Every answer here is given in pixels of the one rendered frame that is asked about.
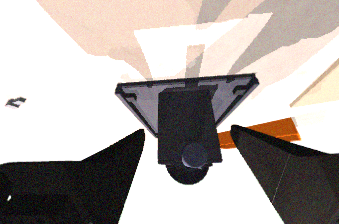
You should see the orange rectangular tray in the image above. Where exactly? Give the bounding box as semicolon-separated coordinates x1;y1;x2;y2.
218;117;302;149

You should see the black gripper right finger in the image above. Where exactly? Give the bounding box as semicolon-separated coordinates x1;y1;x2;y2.
230;124;339;224

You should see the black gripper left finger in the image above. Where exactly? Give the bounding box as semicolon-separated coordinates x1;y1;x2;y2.
0;129;145;224

